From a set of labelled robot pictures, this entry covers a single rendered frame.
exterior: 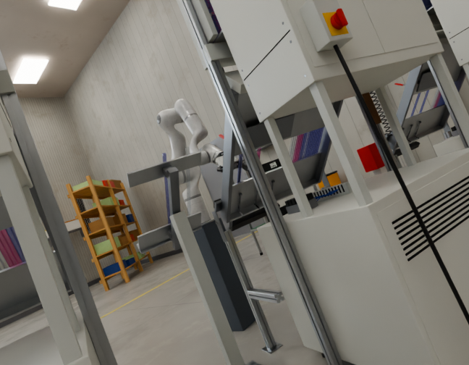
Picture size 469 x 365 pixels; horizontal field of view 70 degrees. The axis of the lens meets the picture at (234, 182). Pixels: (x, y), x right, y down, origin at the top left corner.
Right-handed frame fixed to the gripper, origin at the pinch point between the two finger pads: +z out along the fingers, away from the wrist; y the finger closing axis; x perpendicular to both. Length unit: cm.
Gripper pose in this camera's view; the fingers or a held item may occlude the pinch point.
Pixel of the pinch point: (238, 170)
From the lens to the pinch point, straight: 166.9
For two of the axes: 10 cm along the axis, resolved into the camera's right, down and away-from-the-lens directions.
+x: 0.4, 8.6, 5.0
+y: 8.3, -3.1, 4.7
